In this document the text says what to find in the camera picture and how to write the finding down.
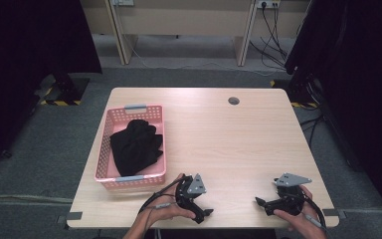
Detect white power strip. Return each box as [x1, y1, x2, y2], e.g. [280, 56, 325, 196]
[256, 0, 282, 10]

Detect black curtain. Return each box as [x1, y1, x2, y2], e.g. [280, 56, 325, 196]
[0, 0, 102, 171]
[284, 0, 382, 227]

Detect black cloth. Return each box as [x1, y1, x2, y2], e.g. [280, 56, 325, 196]
[109, 119, 164, 177]

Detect right hand-held gripper black cable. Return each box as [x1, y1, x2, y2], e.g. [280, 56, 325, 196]
[296, 191, 328, 231]

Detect grey tape piece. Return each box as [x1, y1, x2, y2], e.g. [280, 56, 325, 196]
[65, 211, 84, 221]
[322, 207, 341, 218]

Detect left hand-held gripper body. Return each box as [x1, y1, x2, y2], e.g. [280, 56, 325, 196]
[174, 172, 208, 218]

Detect hand-held gripper black cable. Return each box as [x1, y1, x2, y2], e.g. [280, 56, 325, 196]
[296, 191, 328, 231]
[137, 182, 193, 215]

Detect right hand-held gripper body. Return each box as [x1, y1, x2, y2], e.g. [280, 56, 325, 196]
[264, 171, 313, 217]

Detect pink perforated plastic basket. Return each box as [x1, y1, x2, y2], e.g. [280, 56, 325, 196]
[94, 104, 167, 191]

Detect person's left hand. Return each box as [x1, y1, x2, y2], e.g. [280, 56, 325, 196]
[138, 172, 197, 231]

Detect white cable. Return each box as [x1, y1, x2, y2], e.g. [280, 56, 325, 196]
[124, 31, 282, 78]

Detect person's right hand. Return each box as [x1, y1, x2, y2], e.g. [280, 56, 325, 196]
[273, 184, 323, 234]

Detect black stand base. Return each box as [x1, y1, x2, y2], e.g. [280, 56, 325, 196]
[270, 73, 324, 112]
[34, 73, 92, 108]

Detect black power cables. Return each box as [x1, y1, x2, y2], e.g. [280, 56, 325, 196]
[248, 4, 290, 72]

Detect black floor cables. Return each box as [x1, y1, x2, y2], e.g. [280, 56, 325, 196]
[298, 112, 326, 148]

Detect left hand-held gripper black cable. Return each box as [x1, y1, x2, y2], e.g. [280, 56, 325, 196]
[137, 182, 193, 215]

